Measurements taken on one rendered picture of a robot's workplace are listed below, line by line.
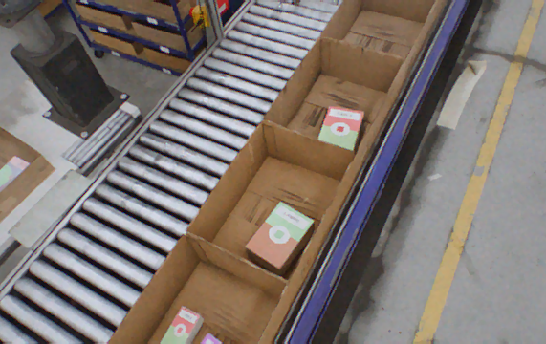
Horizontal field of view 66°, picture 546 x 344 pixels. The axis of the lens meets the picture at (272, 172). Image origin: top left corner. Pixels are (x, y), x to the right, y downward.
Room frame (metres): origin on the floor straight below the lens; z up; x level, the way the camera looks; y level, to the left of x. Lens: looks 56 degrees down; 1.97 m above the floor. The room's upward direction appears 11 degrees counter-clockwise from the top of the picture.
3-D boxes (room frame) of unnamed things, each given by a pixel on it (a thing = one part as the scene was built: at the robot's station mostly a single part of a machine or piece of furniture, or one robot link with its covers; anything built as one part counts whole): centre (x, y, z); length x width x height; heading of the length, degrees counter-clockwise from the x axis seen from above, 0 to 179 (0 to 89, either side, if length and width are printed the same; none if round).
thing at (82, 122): (1.30, 0.70, 0.91); 0.26 x 0.26 x 0.33; 49
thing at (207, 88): (1.21, 0.08, 0.72); 0.52 x 0.05 x 0.05; 53
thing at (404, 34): (1.18, -0.47, 0.97); 0.39 x 0.29 x 0.17; 143
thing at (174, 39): (2.29, 0.42, 0.39); 0.40 x 0.30 x 0.10; 53
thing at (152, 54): (2.29, 0.42, 0.19); 0.40 x 0.30 x 0.10; 54
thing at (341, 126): (0.79, -0.23, 0.92); 0.16 x 0.11 x 0.07; 152
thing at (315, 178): (0.56, 0.01, 0.96); 0.39 x 0.29 x 0.17; 143
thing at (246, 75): (1.32, 0.00, 0.72); 0.52 x 0.05 x 0.05; 53
